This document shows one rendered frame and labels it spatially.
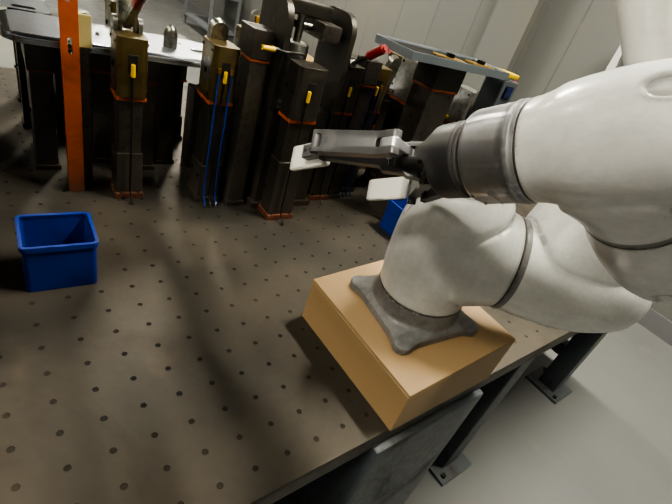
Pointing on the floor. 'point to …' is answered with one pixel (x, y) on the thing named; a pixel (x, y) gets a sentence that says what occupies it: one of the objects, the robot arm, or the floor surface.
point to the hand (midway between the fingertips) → (339, 175)
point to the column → (388, 463)
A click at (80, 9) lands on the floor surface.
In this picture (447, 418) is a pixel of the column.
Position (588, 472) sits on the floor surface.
